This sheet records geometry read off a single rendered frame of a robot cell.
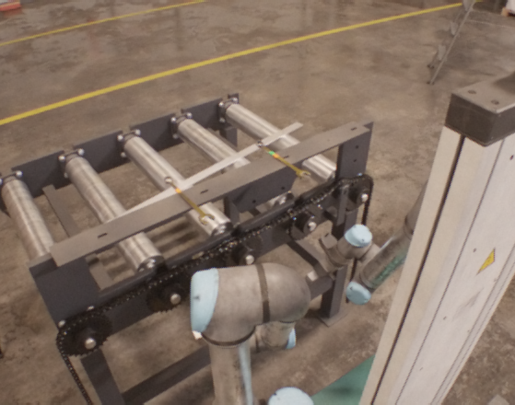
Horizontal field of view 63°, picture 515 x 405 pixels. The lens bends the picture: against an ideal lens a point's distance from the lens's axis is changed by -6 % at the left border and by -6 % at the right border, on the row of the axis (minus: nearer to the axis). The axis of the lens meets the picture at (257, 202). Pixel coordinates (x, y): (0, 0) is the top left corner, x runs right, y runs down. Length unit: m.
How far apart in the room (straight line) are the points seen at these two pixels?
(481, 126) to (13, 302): 2.69
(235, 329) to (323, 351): 1.55
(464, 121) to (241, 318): 0.52
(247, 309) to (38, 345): 1.91
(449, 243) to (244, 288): 0.38
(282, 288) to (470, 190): 0.41
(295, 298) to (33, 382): 1.85
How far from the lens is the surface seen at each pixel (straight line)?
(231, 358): 0.94
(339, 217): 1.83
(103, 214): 1.79
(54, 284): 1.34
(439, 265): 0.65
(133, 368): 2.38
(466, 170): 0.56
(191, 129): 2.25
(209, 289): 0.83
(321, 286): 2.22
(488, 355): 2.62
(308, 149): 1.57
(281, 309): 0.85
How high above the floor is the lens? 1.98
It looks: 38 degrees down
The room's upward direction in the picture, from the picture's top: straight up
